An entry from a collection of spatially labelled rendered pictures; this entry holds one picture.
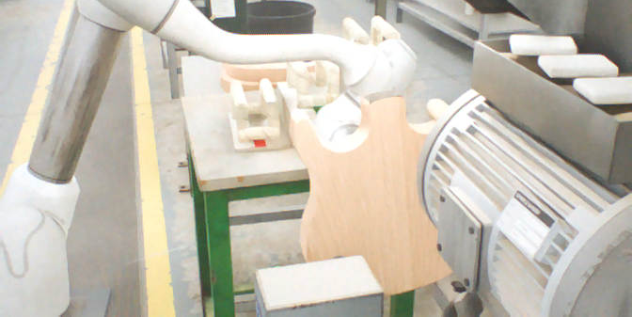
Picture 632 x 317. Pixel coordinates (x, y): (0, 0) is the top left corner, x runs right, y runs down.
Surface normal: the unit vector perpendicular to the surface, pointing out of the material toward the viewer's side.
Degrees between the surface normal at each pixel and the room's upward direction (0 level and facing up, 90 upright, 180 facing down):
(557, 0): 90
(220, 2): 89
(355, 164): 90
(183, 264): 0
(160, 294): 0
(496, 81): 90
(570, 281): 65
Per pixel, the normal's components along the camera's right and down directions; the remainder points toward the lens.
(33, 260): 0.55, 0.08
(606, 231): -0.66, -0.61
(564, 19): 0.24, 0.38
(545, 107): -0.97, 0.11
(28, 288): 0.48, 0.29
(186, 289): -0.01, -0.92
